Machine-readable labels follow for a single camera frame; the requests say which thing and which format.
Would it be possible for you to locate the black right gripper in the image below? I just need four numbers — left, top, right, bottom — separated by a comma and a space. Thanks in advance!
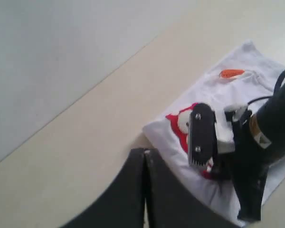
211, 106, 273, 215

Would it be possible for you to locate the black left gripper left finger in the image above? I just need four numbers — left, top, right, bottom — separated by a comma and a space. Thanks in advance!
63, 148, 145, 228

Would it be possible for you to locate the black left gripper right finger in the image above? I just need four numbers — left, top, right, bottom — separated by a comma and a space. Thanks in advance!
144, 149, 237, 228

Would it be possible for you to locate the white t-shirt red lettering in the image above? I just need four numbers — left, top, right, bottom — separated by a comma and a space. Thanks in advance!
142, 41, 285, 226

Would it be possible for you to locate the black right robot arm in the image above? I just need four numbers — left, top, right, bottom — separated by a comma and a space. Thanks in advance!
215, 70, 285, 221

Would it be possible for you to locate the orange ribbon neck tag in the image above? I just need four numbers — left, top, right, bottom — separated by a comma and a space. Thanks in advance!
219, 69, 245, 79

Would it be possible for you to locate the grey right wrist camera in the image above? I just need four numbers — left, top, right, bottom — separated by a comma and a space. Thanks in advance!
187, 102, 236, 171

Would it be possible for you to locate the black right camera cable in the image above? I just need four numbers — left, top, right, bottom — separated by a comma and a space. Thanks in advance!
246, 68, 285, 106

